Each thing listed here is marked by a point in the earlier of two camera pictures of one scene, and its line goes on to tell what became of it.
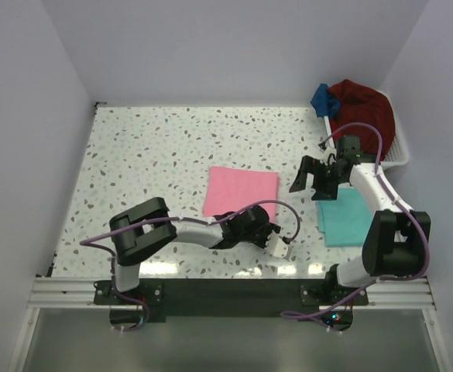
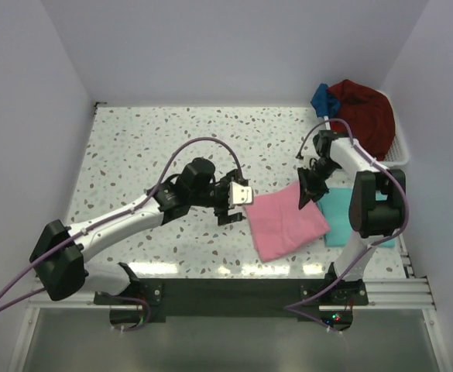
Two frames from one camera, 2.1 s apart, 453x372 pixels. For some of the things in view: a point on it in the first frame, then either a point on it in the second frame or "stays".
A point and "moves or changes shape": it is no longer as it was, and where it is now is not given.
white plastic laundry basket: [399, 153] stays
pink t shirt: [229, 189] moves or changes shape
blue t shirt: [323, 103] stays
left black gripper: [268, 229] → [221, 213]
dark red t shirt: [360, 103] stays
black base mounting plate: [239, 298] stays
